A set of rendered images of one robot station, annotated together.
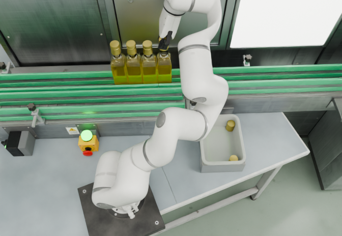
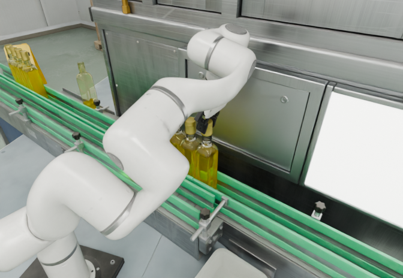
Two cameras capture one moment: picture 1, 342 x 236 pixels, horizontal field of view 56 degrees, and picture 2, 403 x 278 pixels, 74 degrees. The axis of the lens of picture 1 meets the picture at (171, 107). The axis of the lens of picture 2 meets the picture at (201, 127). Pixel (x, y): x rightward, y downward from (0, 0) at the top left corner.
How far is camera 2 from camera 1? 0.62 m
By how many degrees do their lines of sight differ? 35
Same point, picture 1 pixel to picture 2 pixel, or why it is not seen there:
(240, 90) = (289, 245)
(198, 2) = (216, 56)
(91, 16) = not seen: hidden behind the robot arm
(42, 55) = not seen: hidden behind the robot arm
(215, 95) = (138, 167)
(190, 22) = (257, 125)
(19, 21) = (125, 73)
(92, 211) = (36, 269)
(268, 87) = (336, 268)
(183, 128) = (68, 189)
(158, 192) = not seen: outside the picture
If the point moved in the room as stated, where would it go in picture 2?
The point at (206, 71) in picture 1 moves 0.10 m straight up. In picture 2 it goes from (142, 121) to (132, 57)
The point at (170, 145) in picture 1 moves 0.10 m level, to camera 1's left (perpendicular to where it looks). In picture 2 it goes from (32, 199) to (5, 171)
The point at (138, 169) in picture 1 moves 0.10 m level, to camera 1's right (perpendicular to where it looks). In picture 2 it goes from (23, 222) to (48, 254)
